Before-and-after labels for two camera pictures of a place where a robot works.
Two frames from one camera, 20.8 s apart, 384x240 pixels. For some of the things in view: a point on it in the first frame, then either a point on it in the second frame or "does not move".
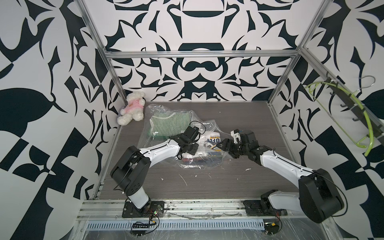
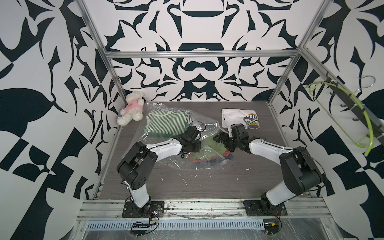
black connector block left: x=140 y=232 does not move
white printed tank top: x=212 y=138 -> x=249 y=118
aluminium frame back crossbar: x=219 y=53 does not move
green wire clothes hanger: x=310 y=88 does not move
